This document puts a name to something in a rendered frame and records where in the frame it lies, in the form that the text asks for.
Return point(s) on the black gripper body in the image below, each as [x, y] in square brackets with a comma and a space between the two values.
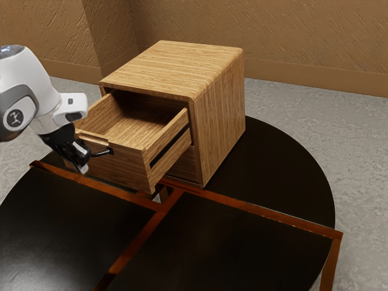
[59, 137]

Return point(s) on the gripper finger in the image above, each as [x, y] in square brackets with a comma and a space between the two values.
[67, 154]
[82, 154]

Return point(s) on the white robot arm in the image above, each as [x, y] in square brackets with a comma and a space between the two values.
[27, 78]

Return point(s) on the wooden cabinet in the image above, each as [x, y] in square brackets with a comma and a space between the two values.
[182, 66]

